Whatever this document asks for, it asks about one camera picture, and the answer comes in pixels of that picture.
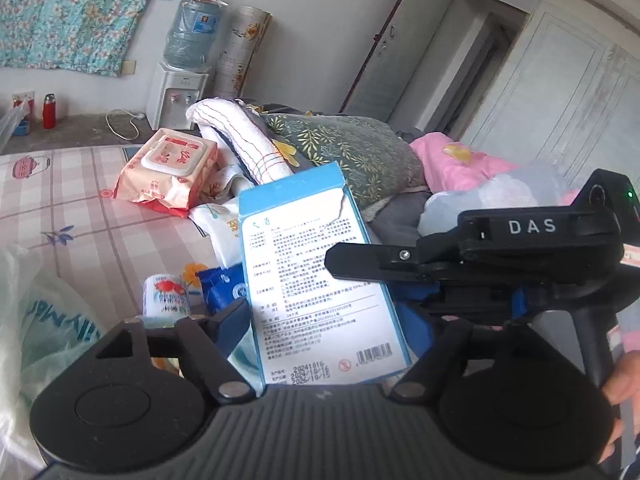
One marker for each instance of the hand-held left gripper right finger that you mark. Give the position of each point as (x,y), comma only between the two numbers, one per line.
(414,324)

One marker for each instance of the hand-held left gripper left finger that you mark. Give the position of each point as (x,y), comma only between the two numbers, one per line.
(235,322)

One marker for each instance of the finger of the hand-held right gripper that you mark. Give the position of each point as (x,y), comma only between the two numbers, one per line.
(370,262)
(475,302)

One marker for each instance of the blue wipes pack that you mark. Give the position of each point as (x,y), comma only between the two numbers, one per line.
(222,287)

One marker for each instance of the blue white paper box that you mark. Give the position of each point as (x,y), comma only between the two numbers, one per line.
(310,260)

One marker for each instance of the white tissue pack yellow print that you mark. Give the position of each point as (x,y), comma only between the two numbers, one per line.
(220,230)

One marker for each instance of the person's right hand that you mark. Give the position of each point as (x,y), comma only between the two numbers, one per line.
(627,382)

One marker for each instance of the light blue plastic bag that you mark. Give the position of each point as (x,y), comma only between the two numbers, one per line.
(500,195)

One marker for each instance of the small white red can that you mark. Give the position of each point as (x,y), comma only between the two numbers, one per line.
(167,297)

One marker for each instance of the green leaf-print pillow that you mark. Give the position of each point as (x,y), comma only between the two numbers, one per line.
(350,150)

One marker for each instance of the pink cloth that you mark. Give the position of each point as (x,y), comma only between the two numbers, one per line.
(450,165)

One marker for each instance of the white wardrobe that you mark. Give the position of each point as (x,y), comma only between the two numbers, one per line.
(560,85)

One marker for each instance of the red wet wipes pack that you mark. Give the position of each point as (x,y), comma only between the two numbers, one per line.
(170,165)

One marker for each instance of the white plastic bag green print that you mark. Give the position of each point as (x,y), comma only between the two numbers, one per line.
(50,320)

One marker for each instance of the white striped towel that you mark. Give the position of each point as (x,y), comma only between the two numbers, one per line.
(240,130)

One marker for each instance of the checked floral bed sheet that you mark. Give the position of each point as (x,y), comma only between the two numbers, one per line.
(75,195)

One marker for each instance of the grey door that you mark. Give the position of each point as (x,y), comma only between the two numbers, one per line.
(395,45)

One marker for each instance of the white water dispenser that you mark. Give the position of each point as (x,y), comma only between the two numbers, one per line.
(175,95)

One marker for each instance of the floral printed roll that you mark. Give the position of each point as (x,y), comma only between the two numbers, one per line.
(240,55)

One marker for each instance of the red bottle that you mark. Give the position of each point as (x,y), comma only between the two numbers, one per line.
(49,115)

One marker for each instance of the blue bowl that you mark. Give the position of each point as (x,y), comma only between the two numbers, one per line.
(21,129)

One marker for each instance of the blue water jug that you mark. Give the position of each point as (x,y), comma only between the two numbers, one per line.
(195,30)

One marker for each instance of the clear plastic bag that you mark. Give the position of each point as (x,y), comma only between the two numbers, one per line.
(12,125)

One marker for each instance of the wall socket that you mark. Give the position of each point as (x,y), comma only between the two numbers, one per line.
(129,67)
(24,96)

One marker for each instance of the teal floral wall cloth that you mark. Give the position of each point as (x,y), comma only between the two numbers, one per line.
(65,10)

